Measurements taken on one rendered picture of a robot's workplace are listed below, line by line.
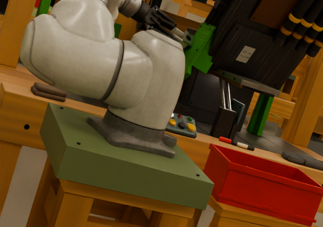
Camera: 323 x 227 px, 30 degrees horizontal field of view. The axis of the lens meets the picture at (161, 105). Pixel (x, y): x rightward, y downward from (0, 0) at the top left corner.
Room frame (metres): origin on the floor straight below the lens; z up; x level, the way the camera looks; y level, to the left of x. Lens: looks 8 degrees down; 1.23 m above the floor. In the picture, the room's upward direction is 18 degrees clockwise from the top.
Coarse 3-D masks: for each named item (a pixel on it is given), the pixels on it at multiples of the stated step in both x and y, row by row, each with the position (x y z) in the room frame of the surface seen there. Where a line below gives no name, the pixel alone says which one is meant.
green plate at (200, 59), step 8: (200, 32) 2.24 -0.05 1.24; (208, 32) 2.19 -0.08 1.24; (200, 40) 2.20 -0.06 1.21; (208, 40) 2.19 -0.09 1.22; (192, 48) 2.22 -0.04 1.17; (200, 48) 2.17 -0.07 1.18; (208, 48) 2.19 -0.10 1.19; (192, 56) 2.18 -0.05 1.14; (200, 56) 2.19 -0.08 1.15; (208, 56) 2.20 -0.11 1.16; (192, 64) 2.17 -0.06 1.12; (200, 64) 2.19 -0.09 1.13; (208, 64) 2.20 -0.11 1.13
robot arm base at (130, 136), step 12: (96, 120) 1.48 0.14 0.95; (108, 120) 1.44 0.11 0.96; (120, 120) 1.42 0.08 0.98; (108, 132) 1.41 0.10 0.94; (120, 132) 1.41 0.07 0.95; (132, 132) 1.41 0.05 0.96; (144, 132) 1.41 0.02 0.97; (156, 132) 1.44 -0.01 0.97; (120, 144) 1.37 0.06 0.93; (132, 144) 1.40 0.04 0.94; (144, 144) 1.41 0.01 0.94; (156, 144) 1.44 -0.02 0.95; (168, 144) 1.53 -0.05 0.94; (168, 156) 1.45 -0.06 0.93
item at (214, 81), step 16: (192, 32) 2.45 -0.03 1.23; (192, 80) 2.36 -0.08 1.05; (208, 80) 2.38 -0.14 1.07; (224, 80) 2.41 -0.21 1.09; (192, 96) 2.37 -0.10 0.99; (208, 96) 2.39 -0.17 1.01; (224, 96) 2.42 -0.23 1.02; (240, 96) 2.44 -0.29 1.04; (192, 112) 2.38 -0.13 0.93; (208, 112) 2.40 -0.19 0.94; (240, 128) 2.46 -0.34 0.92
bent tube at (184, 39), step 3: (186, 33) 2.25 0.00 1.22; (189, 33) 2.26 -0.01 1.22; (186, 36) 2.26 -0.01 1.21; (189, 36) 2.26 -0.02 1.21; (192, 36) 2.27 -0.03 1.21; (183, 39) 2.23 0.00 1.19; (186, 39) 2.23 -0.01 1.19; (189, 39) 2.26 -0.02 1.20; (192, 39) 2.25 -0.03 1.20; (186, 42) 2.23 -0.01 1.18; (189, 42) 2.23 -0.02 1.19; (192, 42) 2.25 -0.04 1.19; (189, 45) 2.23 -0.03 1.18
